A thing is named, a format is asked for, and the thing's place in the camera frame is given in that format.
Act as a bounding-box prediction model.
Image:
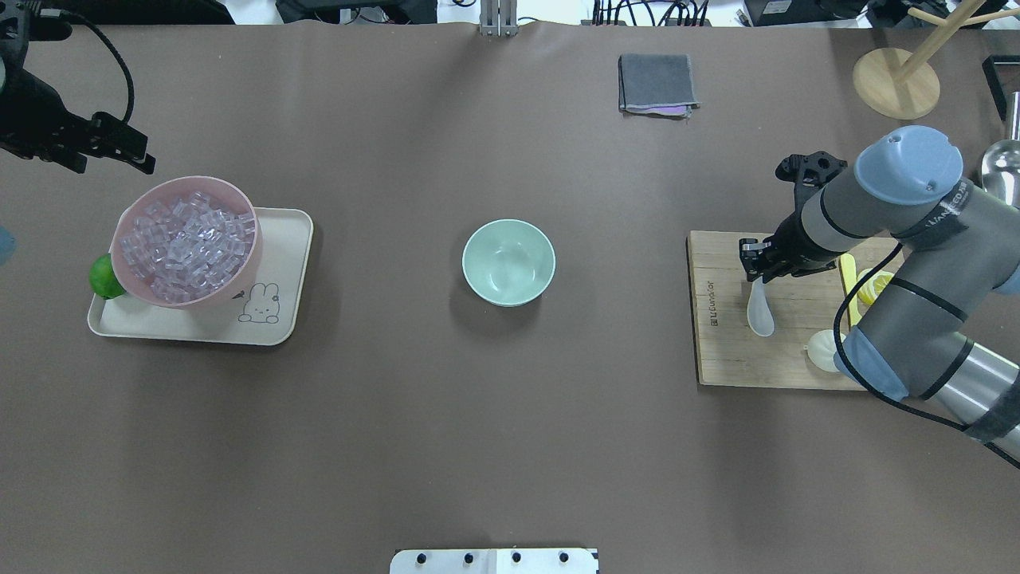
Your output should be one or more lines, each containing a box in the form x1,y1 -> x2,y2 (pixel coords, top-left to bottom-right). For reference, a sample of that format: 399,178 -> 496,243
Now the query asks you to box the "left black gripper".
16,81 -> 156,175

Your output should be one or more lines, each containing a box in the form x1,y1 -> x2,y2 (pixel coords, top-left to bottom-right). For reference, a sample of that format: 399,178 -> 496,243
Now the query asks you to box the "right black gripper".
740,214 -> 834,284

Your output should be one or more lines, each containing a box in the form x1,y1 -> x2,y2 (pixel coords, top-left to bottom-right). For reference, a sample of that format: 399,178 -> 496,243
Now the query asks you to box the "white ceramic spoon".
746,279 -> 776,337

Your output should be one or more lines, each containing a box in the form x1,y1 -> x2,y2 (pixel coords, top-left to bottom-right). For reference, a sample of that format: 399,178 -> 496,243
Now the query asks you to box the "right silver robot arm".
740,126 -> 1019,466

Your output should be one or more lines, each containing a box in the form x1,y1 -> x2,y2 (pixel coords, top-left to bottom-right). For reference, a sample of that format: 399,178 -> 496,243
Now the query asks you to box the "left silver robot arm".
1,1 -> 156,175

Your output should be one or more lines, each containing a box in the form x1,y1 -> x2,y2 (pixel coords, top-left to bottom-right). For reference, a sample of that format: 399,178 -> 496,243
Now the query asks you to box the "pink bowl of ice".
110,175 -> 265,309

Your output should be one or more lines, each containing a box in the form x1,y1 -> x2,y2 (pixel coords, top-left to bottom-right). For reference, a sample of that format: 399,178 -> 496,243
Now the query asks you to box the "mint green bowl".
461,218 -> 557,308

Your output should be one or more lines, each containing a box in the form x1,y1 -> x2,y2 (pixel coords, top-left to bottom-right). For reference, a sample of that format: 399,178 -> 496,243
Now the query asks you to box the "bamboo cutting board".
686,231 -> 896,390

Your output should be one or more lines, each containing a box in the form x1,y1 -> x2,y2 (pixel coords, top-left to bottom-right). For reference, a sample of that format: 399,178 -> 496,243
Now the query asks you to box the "yellow plastic knife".
838,252 -> 862,329

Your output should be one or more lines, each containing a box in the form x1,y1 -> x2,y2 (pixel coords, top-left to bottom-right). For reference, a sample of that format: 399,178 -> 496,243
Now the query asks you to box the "lemon slice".
856,268 -> 895,307

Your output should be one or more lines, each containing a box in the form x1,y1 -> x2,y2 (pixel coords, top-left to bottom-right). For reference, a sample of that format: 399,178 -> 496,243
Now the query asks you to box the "green lime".
88,252 -> 128,299

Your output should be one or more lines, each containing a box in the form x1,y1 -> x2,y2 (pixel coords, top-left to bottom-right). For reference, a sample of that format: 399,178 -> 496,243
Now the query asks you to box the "grey folded cloth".
617,53 -> 702,119

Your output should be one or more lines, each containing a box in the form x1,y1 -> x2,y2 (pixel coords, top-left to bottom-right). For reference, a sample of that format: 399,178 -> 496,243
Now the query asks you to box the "cream rabbit tray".
87,207 -> 315,347

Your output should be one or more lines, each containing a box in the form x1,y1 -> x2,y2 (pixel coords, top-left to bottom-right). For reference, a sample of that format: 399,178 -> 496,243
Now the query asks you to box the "wooden cup tree stand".
852,1 -> 1019,120

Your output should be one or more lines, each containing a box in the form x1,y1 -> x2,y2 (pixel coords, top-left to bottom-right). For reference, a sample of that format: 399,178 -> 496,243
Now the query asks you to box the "aluminium frame post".
477,0 -> 520,37

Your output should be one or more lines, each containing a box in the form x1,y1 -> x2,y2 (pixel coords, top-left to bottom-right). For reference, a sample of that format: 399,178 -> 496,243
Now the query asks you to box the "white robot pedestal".
389,546 -> 600,573

